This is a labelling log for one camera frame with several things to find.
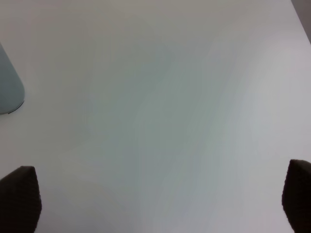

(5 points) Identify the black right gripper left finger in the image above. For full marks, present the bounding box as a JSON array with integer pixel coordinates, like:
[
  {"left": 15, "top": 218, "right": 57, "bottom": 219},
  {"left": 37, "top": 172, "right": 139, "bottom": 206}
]
[{"left": 0, "top": 166, "right": 42, "bottom": 233}]

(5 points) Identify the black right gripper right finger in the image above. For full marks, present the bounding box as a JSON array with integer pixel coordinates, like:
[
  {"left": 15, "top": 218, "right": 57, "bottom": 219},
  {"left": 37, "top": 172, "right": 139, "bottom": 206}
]
[{"left": 282, "top": 159, "right": 311, "bottom": 233}]

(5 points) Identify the teal plastic cup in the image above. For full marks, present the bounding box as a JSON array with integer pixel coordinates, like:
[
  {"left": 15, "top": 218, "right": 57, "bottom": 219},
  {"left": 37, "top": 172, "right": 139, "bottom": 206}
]
[{"left": 0, "top": 45, "right": 25, "bottom": 115}]

